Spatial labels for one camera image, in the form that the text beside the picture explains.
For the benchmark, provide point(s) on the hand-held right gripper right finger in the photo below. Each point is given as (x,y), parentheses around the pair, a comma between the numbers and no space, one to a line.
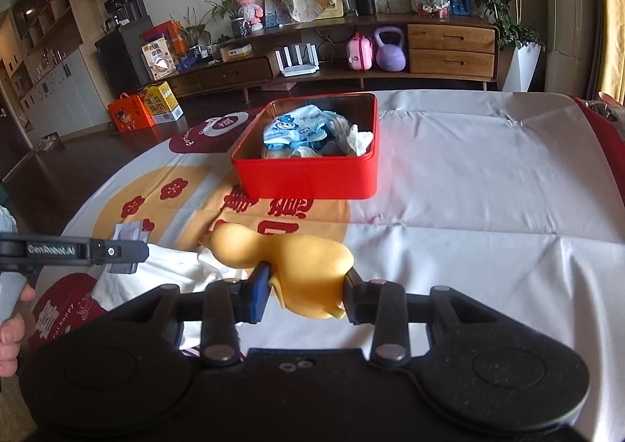
(354,303)

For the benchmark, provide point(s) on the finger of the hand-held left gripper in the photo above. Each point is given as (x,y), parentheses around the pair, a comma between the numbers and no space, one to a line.
(124,251)

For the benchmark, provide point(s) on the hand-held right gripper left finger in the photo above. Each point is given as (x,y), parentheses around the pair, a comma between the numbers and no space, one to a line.
(259,298)

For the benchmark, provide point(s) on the yellow soft duck toy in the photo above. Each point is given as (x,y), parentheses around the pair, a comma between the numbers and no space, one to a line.
(302,266)

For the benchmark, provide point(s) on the red tin box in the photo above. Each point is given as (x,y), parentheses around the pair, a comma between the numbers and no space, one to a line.
(302,178)

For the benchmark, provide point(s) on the blue cartoon printed cloth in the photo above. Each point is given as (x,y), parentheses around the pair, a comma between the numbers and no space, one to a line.
(293,127)

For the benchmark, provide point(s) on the person's left hand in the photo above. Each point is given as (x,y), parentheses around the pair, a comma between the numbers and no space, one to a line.
(10,344)

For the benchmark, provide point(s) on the orange carton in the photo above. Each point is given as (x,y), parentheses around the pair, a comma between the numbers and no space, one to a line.
(129,115)

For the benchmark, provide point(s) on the yellow carton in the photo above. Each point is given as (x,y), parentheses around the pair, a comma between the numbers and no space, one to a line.
(163,103)

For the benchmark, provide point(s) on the dark side cabinet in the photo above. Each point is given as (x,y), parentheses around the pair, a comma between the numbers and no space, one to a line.
(122,59)

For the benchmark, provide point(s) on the snack box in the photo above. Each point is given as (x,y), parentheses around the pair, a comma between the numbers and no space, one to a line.
(160,61)

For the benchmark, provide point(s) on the pink flat board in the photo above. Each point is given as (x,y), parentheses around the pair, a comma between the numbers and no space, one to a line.
(278,85)

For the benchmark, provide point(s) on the orange gift box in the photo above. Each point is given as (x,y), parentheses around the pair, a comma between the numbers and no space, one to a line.
(168,34)

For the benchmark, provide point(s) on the small potted plant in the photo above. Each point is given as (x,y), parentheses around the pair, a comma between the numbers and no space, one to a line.
(195,39)

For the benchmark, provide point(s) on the small yellow white box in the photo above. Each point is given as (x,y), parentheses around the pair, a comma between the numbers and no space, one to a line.
(237,53)

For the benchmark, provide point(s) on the white router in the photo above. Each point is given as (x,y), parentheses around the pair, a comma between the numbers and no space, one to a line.
(298,67)

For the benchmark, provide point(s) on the dark teapot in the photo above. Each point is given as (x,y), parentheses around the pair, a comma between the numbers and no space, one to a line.
(223,39)

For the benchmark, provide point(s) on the black coffee machine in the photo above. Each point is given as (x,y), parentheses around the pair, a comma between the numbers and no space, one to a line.
(128,7)

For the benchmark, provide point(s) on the pink toy case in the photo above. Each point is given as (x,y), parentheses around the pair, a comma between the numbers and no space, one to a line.
(360,54)

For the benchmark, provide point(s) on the purple kettlebell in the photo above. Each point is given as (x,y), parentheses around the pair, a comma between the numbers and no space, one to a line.
(390,56)

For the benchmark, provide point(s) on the orchid in patterned pot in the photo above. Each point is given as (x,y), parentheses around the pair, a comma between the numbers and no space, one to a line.
(240,26)

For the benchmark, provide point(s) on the wooden media cabinet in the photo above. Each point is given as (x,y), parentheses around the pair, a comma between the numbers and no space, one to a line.
(449,59)

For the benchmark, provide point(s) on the pink plush toy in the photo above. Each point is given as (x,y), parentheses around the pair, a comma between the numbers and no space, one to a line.
(251,5)

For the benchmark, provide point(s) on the white planter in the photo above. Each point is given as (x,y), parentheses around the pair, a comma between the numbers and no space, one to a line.
(520,68)

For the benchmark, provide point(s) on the standing air conditioner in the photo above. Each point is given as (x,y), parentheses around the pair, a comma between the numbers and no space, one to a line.
(571,17)

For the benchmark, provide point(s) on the yellow curtain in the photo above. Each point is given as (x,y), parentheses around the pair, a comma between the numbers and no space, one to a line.
(614,22)

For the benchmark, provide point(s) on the wooden wall shelf unit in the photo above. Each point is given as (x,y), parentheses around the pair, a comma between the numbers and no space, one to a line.
(49,46)

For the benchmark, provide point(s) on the pastel picture frame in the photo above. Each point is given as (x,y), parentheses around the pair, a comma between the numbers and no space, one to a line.
(275,10)

